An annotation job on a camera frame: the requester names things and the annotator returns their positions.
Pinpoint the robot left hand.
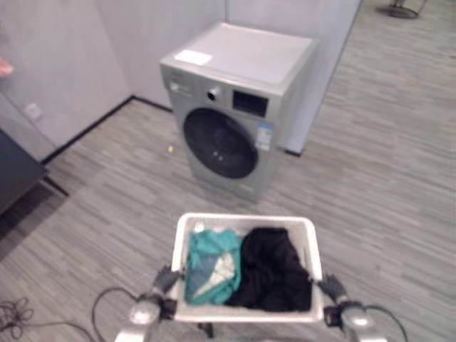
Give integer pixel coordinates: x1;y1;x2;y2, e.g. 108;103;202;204
153;264;185;295

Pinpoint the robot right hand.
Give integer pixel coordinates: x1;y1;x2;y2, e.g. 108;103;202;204
316;273;348;303

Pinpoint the white plastic laundry basket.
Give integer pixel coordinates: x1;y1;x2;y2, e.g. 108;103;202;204
170;212;326;324

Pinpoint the round dark washer door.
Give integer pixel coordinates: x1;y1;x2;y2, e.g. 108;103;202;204
182;107;260;180

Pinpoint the teal garment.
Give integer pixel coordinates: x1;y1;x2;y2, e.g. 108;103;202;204
184;228;244;306

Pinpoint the black garment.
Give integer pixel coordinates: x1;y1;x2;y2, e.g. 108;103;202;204
225;227;314;313

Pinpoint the dark cabinet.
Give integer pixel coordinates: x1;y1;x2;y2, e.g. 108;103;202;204
0;128;69;219

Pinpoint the silver front-load washing machine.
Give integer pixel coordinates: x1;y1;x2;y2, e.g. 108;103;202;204
159;21;319;204

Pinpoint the pink object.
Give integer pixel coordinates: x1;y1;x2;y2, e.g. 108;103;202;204
0;56;15;78

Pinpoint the round black stand base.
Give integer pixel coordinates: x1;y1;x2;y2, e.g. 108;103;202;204
376;0;428;19

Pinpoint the black floor cable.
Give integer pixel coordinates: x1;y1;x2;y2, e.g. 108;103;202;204
0;286;138;342

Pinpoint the white wall socket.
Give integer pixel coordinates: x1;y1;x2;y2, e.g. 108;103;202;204
24;103;43;120

